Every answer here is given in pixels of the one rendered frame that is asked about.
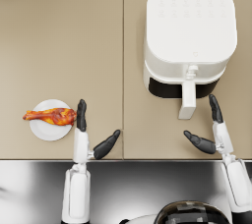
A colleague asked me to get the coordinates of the roasted chicken drumstick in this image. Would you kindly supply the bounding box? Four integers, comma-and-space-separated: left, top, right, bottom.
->
22, 107, 78, 127

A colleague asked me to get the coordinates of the white air fryer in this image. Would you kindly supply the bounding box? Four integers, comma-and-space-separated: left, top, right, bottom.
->
143, 0, 238, 99

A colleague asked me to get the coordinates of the white round plate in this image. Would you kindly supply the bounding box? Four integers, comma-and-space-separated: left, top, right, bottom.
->
29, 98, 74, 142

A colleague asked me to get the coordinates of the dark round robot body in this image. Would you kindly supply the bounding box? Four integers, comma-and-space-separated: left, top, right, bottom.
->
118, 200, 232, 224

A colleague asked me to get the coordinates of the air fryer drawer with handle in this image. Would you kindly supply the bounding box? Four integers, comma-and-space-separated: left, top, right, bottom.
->
148, 64, 221, 121

